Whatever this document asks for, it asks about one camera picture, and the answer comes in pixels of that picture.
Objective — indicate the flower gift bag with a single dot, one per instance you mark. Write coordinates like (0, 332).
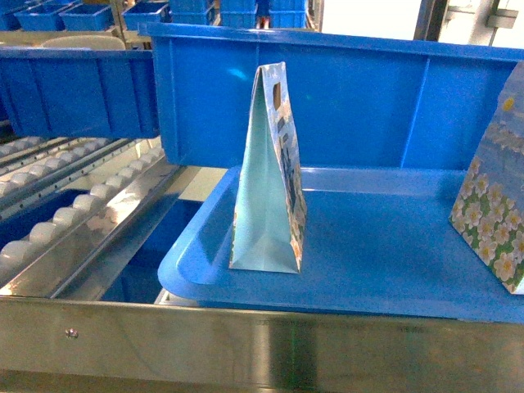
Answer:
(488, 210)
(270, 211)

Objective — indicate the blue plastic tray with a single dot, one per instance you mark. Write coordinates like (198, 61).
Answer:
(377, 241)

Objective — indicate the white roller conveyor track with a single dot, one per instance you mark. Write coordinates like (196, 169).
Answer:
(17, 254)

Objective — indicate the blue bin on left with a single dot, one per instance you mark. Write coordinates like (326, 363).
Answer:
(79, 92)

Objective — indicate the steel front shelf rail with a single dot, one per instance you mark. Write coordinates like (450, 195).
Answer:
(72, 346)

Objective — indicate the large blue bin behind tray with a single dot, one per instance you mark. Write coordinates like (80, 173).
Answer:
(356, 101)

